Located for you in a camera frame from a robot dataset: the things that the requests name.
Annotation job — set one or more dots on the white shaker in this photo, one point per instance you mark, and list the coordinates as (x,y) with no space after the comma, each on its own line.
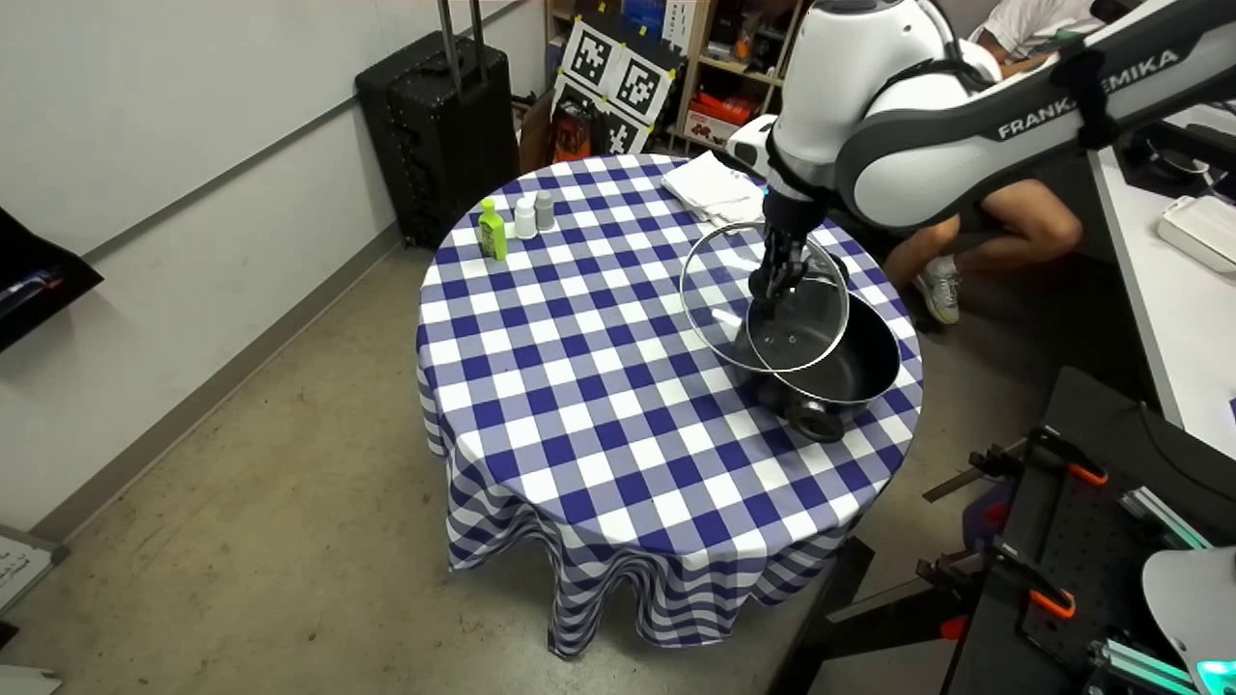
(523,219)

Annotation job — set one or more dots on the white paper napkin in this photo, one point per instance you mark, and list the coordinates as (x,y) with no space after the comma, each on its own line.
(718,187)

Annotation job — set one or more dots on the green plastic bottle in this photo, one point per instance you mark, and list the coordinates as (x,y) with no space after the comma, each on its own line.
(491,232)

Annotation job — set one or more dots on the white desk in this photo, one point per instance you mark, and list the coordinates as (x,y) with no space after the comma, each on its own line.
(1162,321)

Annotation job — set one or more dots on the person's bare leg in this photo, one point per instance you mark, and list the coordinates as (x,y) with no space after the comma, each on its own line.
(1016,227)

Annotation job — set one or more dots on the white box with AprilTag markers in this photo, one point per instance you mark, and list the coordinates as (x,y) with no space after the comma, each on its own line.
(617,79)

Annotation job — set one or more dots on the wooden shelf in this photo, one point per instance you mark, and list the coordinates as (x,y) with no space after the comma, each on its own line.
(737,61)

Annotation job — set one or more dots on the white sneaker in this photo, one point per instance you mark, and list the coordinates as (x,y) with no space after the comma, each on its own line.
(942,292)

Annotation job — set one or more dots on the white keyboard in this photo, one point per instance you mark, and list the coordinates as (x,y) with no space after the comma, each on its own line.
(1204,232)

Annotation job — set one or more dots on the red box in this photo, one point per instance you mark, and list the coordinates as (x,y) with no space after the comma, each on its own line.
(724,108)

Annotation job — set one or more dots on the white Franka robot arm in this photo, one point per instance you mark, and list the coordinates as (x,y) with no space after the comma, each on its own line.
(903,116)

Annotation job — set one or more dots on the blue white checkered tablecloth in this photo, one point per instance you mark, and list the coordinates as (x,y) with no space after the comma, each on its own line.
(580,389)

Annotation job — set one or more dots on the black suitcase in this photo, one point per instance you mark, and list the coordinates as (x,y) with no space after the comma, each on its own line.
(437,139)

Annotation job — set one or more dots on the grey shaker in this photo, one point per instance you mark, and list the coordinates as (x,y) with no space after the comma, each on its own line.
(541,214)

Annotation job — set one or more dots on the glass lid with black knob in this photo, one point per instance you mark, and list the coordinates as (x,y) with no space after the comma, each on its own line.
(718,292)

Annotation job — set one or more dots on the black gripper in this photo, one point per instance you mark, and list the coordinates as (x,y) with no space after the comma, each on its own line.
(795,238)

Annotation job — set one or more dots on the seated person in white shirt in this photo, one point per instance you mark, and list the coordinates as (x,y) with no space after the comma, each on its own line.
(1028,26)

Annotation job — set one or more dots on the grey round disc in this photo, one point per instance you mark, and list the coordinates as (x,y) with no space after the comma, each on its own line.
(1190,601)

